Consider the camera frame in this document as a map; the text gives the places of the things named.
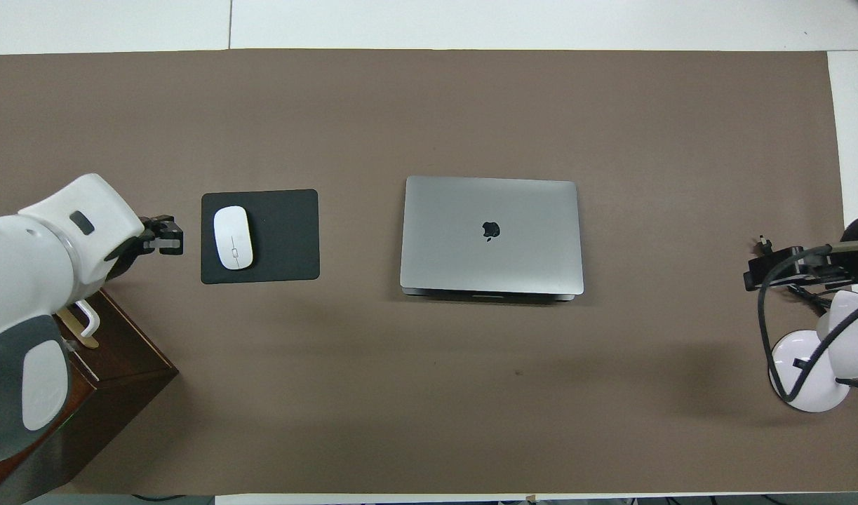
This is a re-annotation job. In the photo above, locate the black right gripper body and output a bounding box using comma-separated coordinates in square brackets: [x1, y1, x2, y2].
[743, 245, 857, 292]

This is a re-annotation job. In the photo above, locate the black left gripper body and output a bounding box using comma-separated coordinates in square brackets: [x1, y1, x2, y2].
[138, 215, 185, 256]

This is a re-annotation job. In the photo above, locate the silver grey laptop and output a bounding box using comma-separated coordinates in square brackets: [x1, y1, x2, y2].
[399, 175, 585, 302]

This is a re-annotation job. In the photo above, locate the white computer mouse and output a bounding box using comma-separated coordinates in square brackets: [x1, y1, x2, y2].
[213, 205, 255, 271]

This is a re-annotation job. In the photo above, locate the white desk lamp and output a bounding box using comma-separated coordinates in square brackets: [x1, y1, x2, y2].
[768, 290, 858, 413]

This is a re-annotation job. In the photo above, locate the black mouse pad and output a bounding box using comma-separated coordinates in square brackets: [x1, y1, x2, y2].
[201, 189, 321, 285]

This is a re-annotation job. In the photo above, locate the dark brown wooden box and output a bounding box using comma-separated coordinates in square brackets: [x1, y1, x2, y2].
[0, 286, 180, 503]

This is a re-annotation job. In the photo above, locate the brown table mat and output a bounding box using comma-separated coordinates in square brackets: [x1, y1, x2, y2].
[0, 49, 852, 495]

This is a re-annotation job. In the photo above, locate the black lamp power cable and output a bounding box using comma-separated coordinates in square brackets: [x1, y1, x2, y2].
[757, 236, 833, 316]

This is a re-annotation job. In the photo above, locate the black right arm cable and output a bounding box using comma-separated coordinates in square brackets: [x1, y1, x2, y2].
[757, 241, 858, 405]

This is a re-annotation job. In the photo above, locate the white box handle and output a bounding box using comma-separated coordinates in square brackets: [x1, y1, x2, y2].
[74, 299, 101, 339]

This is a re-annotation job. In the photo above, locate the gold metal handle plate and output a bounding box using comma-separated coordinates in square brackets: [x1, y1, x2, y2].
[55, 306, 100, 350]

